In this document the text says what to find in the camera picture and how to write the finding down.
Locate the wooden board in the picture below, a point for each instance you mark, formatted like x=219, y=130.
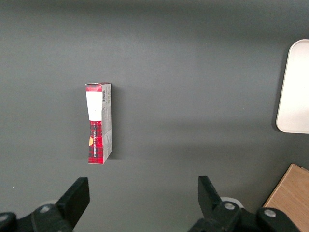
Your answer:
x=290, y=195

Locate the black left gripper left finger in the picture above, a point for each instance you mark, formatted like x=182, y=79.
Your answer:
x=72, y=200

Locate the white plastic tray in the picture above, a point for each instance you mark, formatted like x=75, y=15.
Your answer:
x=295, y=88

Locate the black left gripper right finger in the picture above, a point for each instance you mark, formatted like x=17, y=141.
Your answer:
x=212, y=203

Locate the red plaid cardboard box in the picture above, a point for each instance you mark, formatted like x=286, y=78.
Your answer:
x=99, y=123

